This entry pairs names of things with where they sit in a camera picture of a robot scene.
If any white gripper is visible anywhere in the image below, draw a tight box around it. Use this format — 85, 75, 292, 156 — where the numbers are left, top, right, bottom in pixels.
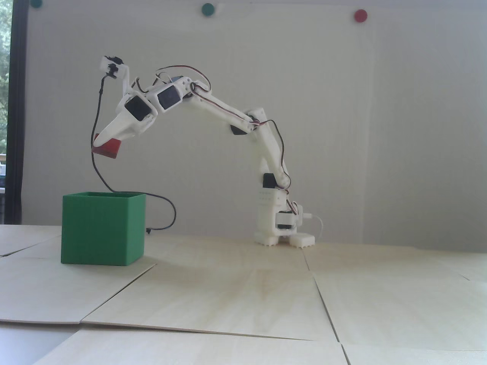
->
93, 90, 158, 147

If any red block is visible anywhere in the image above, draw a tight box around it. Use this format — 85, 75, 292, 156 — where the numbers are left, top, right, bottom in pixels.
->
92, 133, 123, 159

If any green open box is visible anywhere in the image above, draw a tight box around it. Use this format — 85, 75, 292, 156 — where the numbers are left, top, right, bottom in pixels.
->
61, 192, 147, 267

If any light plywood sheet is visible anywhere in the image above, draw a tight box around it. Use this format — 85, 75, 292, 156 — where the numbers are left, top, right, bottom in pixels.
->
34, 329, 351, 365
145, 233, 310, 271
312, 271, 487, 347
303, 243, 487, 282
0, 257, 157, 324
0, 224, 63, 256
81, 264, 340, 341

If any white backdrop board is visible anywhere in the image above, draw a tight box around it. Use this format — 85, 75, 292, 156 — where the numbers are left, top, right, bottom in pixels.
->
23, 0, 487, 253

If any dark thin camera cable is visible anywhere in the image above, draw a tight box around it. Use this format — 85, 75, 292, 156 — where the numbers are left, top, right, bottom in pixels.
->
91, 70, 177, 233

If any black window frame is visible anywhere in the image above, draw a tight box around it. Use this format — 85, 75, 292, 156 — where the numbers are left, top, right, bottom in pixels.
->
8, 0, 30, 225

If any white base power cable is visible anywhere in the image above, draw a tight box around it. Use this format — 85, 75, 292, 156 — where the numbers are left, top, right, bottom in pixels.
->
302, 213, 325, 242

